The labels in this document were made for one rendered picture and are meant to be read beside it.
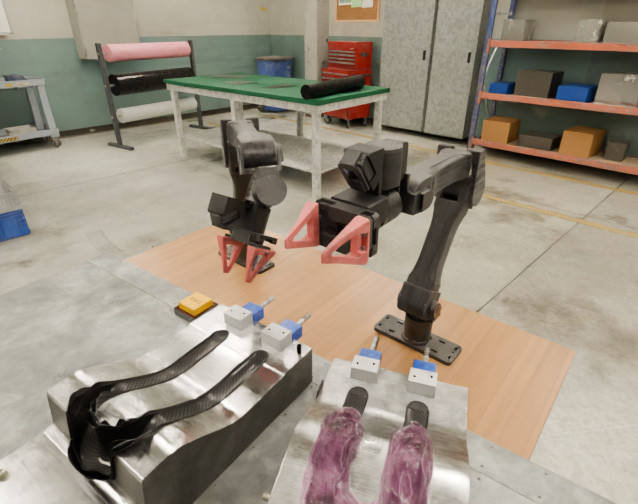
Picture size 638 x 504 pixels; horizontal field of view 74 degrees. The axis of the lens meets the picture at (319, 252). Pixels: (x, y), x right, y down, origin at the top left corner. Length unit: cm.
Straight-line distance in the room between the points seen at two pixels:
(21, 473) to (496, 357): 90
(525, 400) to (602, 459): 113
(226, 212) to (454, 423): 54
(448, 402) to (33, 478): 67
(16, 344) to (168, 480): 63
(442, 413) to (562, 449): 126
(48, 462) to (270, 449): 34
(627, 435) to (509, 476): 142
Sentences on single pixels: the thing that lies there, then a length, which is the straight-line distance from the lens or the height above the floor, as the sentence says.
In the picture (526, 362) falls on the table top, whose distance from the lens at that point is 106.
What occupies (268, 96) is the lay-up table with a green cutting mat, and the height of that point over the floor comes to 88.
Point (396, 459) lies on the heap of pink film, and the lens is 67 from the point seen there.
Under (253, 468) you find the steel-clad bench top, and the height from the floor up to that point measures 80.
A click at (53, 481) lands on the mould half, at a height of 86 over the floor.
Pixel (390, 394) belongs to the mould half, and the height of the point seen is 86.
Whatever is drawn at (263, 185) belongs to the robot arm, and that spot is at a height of 120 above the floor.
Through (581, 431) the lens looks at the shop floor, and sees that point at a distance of 215.
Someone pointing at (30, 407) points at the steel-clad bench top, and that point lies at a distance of 104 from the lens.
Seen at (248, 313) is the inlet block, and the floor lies 92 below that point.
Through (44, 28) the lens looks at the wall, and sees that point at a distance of 730.
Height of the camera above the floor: 145
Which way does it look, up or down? 28 degrees down
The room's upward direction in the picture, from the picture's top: straight up
